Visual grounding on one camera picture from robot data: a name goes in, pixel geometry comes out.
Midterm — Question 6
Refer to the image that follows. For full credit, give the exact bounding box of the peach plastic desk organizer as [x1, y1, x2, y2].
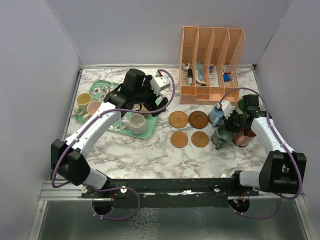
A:
[179, 26, 246, 105]

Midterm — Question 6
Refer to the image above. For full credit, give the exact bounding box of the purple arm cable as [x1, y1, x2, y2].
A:
[51, 69, 176, 221]
[217, 87, 304, 220]

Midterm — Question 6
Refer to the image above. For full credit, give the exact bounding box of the light orange wooden coaster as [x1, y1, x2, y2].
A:
[170, 131, 189, 148]

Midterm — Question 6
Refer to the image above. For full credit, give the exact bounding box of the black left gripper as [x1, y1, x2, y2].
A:
[133, 75, 168, 116]

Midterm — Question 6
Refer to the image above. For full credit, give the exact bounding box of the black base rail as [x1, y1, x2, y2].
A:
[81, 176, 259, 208]

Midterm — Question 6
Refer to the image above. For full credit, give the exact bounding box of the green floral mug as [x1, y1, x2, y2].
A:
[235, 99, 243, 114]

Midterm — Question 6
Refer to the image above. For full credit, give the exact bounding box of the woven rattan coaster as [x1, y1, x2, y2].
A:
[168, 110, 188, 128]

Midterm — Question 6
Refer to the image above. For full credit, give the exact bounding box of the beige ceramic mug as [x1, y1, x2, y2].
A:
[135, 105, 152, 117]

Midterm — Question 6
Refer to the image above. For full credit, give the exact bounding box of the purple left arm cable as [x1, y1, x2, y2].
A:
[51, 69, 176, 221]

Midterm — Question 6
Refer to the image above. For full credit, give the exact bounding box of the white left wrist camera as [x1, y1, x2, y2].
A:
[150, 76, 171, 96]

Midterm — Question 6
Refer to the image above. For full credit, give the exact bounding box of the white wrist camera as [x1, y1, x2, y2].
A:
[217, 100, 235, 120]
[150, 76, 171, 96]

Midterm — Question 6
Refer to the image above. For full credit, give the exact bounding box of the grey white mug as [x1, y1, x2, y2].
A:
[122, 113, 148, 135]

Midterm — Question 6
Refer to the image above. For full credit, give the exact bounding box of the dark grey mug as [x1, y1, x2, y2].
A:
[211, 125, 235, 150]

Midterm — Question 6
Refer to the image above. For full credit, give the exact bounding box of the green floral tray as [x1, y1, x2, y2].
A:
[74, 80, 159, 139]

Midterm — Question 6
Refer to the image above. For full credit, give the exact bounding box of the pink red mug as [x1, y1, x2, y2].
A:
[232, 127, 256, 148]

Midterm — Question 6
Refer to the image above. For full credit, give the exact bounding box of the light blue mug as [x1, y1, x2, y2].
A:
[208, 104, 224, 128]

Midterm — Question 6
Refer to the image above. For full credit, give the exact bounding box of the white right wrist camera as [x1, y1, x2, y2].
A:
[217, 100, 235, 120]

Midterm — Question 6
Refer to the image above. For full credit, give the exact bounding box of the grooved brown wooden coaster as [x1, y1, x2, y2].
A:
[188, 110, 209, 129]

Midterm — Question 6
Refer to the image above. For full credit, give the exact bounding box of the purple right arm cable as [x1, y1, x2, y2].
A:
[217, 87, 304, 220]

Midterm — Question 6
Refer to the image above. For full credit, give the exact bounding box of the pale yellow mug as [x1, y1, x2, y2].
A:
[74, 92, 92, 116]

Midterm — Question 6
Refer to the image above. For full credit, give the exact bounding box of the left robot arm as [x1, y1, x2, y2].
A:
[50, 68, 176, 198]

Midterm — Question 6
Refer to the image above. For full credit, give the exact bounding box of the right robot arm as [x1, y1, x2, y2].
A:
[217, 94, 307, 196]

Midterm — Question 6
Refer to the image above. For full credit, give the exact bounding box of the pale pink mug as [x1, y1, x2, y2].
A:
[82, 100, 102, 121]

